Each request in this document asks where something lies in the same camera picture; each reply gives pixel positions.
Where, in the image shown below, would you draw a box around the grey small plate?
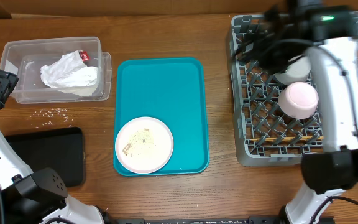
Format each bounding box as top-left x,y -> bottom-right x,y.
274,55 -> 311,85

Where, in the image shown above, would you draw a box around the pink bowl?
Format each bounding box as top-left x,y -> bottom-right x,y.
278,82 -> 319,119

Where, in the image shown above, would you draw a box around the white napkin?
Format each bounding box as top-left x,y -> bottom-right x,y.
40,50 -> 86,88
50,67 -> 98,96

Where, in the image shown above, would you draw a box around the red wrapper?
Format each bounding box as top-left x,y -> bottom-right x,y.
78,50 -> 90,62

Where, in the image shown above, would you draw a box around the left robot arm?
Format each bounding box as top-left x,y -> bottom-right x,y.
0,70 -> 114,223

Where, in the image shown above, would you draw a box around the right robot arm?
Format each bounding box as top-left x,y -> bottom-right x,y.
228,1 -> 358,223

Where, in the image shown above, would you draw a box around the clear plastic bin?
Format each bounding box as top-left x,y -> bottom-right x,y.
0,37 -> 112,104

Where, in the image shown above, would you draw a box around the scattered rice grains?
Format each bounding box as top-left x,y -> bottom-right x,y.
25,107 -> 73,129

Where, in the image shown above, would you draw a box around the black plastic tray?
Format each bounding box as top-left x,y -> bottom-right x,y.
6,127 -> 86,187

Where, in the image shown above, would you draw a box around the grey dish rack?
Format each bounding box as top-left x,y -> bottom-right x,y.
229,11 -> 358,166

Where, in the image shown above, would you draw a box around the teal serving tray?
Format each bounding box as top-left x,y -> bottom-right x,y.
114,57 -> 209,176

